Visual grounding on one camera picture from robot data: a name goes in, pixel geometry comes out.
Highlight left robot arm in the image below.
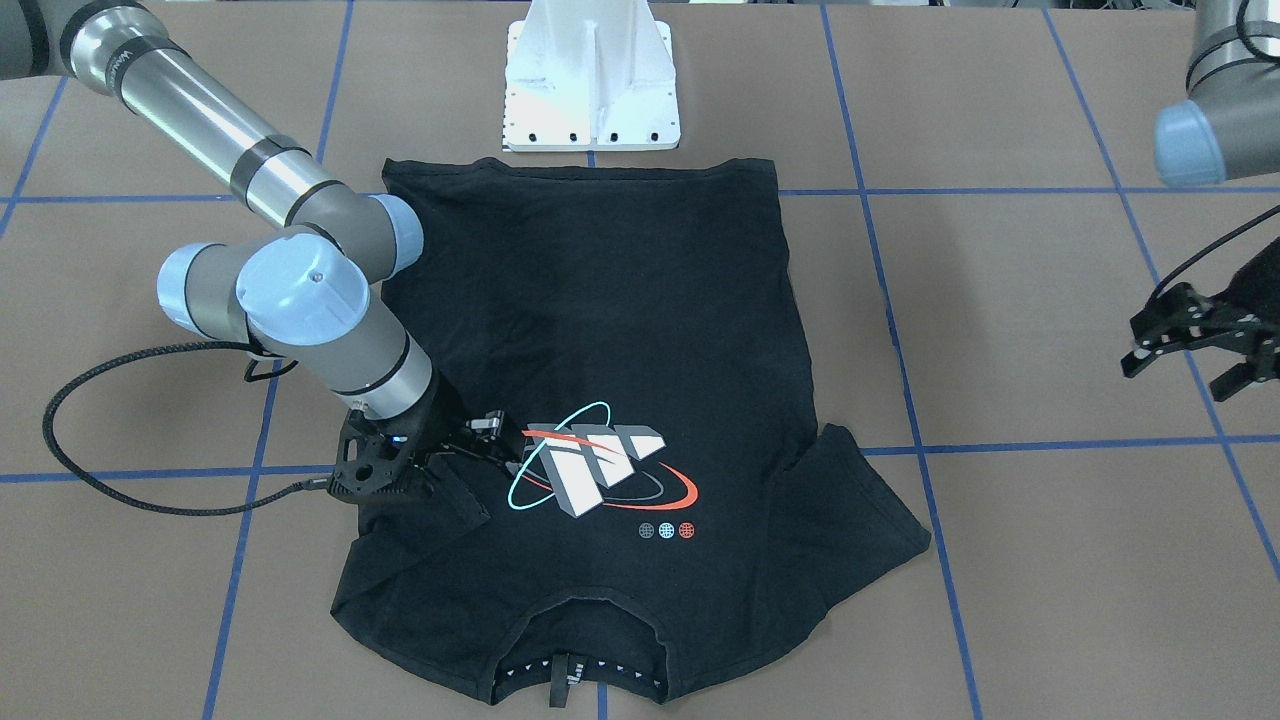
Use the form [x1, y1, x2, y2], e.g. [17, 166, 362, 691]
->
[1121, 1, 1279, 402]

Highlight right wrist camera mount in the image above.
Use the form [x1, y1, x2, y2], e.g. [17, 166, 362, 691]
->
[326, 409, 434, 506]

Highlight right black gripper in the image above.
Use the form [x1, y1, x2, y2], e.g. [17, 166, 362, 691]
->
[398, 380, 525, 471]

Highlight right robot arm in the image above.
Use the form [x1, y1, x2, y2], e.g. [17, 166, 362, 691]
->
[3, 1, 525, 489]

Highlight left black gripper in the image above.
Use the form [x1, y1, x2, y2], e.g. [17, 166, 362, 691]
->
[1121, 237, 1279, 404]

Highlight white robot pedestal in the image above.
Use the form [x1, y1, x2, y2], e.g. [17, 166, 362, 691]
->
[500, 1, 682, 152]

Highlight black printed t-shirt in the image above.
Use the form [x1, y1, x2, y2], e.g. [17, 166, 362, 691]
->
[332, 159, 931, 705]

